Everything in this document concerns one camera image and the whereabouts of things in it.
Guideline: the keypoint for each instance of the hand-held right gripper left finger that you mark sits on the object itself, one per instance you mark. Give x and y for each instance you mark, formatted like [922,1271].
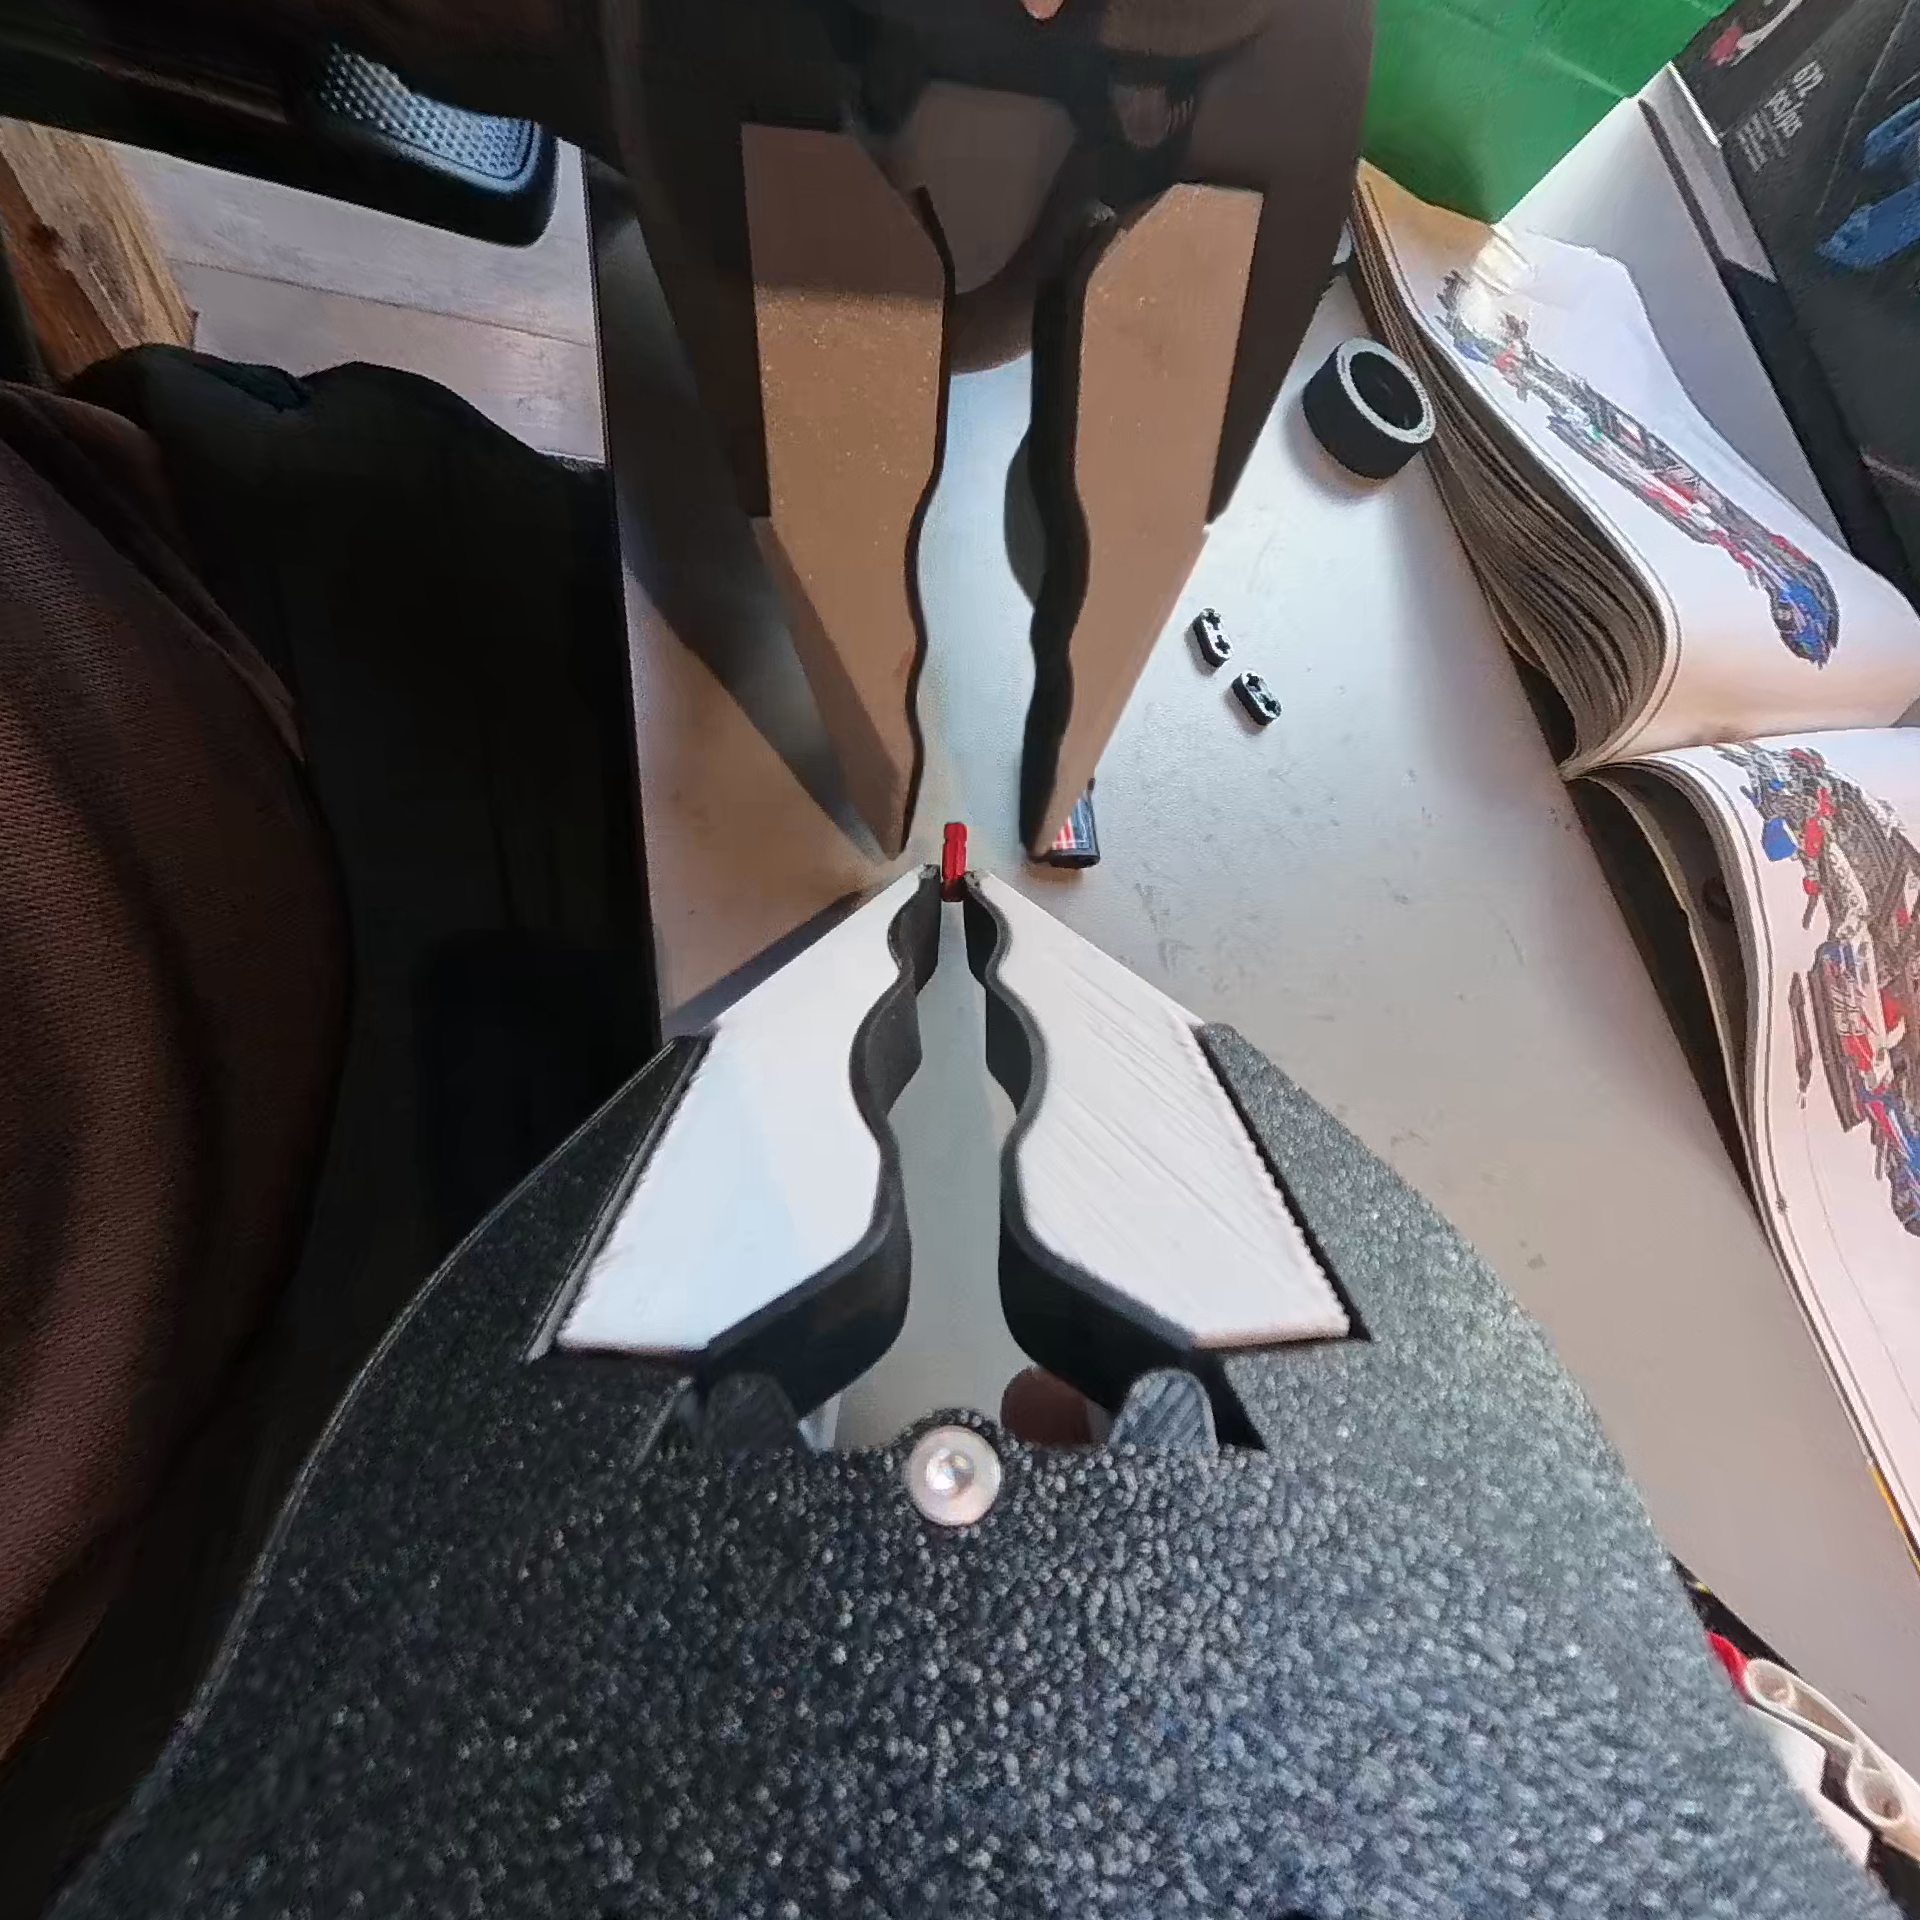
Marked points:
[750,1185]

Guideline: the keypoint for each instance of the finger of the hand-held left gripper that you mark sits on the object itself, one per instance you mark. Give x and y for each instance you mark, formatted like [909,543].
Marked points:
[1149,420]
[840,375]

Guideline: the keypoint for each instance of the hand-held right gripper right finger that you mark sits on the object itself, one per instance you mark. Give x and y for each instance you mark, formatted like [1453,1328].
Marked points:
[1154,1185]

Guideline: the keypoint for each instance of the black small connector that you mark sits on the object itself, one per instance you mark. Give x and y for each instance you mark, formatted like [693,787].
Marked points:
[1258,699]
[1215,634]

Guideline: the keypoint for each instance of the black long panel piece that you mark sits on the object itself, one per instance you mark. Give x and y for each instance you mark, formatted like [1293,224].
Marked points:
[1073,833]

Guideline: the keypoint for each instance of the red pin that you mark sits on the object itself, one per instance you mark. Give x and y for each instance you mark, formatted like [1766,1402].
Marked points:
[952,852]

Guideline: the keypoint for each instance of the instruction booklet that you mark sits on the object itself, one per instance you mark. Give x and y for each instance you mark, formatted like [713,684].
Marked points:
[1575,495]

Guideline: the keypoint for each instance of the green plastic bin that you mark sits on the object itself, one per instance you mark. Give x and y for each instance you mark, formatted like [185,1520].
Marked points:
[1501,89]

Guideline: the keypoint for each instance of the person's right hand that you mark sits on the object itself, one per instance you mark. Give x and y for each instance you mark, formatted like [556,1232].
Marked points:
[1050,1402]

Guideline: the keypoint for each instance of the black rubber tyre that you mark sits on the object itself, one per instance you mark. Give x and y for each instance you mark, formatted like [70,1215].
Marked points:
[1335,412]

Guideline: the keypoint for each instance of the black chair armrest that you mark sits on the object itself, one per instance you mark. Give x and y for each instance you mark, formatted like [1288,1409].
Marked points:
[422,135]

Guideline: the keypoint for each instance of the toy car set box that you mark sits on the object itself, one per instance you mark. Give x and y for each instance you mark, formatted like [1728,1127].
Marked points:
[1799,224]

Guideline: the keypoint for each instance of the partly built toy car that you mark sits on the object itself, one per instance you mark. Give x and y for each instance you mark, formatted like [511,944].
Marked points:
[1815,1723]

